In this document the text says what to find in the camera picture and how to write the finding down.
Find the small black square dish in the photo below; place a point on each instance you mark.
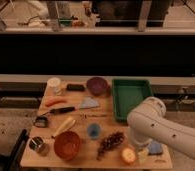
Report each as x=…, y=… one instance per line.
x=41, y=122

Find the dark purple grape bunch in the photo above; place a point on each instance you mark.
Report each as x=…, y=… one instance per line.
x=109, y=143

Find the metal cup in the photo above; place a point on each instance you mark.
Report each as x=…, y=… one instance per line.
x=39, y=146

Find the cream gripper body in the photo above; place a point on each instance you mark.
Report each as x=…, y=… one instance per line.
x=142, y=155

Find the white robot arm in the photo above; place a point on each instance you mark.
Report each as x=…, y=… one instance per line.
x=146, y=122

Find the purple bowl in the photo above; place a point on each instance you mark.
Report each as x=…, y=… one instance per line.
x=97, y=86

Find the blue plastic cup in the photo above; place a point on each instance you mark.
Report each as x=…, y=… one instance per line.
x=93, y=131

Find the orange bowl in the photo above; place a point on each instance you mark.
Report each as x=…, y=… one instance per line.
x=67, y=145

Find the black rectangular block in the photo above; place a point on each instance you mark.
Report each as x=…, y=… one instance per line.
x=75, y=87

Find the black chair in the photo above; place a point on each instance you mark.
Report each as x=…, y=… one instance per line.
x=6, y=162

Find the black handled knife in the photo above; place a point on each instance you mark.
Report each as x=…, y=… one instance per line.
x=86, y=103

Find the green plastic tray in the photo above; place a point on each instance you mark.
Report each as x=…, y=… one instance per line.
x=128, y=94

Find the orange carrot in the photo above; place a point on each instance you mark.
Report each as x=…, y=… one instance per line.
x=54, y=101

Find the blue sponge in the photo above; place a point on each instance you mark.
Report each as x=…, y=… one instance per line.
x=155, y=148

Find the halved orange fruit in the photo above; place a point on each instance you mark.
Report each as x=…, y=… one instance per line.
x=128, y=155

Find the white lidded jar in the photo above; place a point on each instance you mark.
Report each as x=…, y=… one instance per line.
x=54, y=84

